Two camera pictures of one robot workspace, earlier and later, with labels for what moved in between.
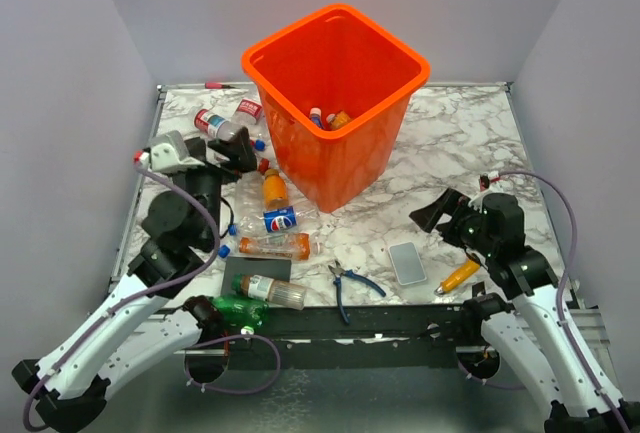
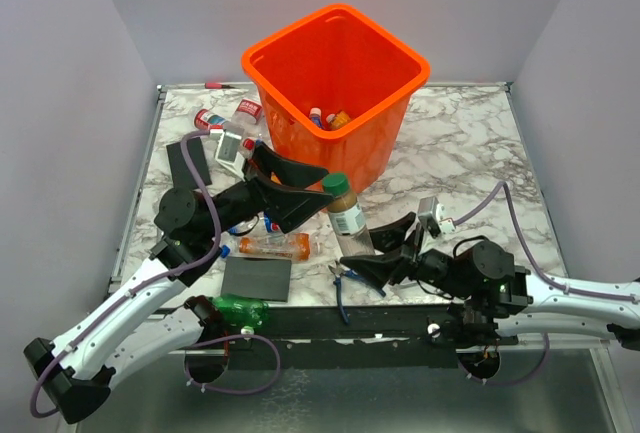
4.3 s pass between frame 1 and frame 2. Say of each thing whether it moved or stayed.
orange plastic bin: stayed
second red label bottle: stayed
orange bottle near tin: stayed
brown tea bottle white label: moved
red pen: stayed
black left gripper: moved
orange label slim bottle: stayed
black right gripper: moved
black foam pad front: stayed
